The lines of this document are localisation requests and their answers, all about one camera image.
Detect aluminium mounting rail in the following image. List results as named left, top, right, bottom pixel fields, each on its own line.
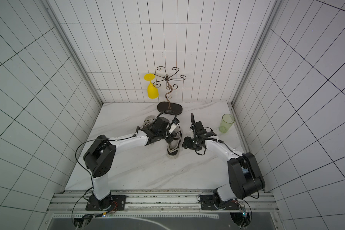
left=48, top=190, right=279, bottom=218

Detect copper wire glass rack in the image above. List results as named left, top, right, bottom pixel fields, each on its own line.
left=152, top=66, right=187, bottom=115

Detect yellow plastic wine glass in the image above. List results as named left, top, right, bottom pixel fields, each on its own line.
left=144, top=73, right=159, bottom=99

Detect green plastic cup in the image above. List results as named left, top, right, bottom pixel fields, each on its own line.
left=219, top=114, right=235, bottom=133

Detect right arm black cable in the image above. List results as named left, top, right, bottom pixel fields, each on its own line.
left=190, top=113, right=259, bottom=199

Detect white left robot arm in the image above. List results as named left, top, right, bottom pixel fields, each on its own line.
left=83, top=117, right=179, bottom=201

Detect black white sneaker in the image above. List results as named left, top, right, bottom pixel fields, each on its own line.
left=167, top=130, right=183, bottom=159
left=143, top=116, right=156, bottom=128

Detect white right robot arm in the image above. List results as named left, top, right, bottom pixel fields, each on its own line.
left=182, top=121, right=265, bottom=204

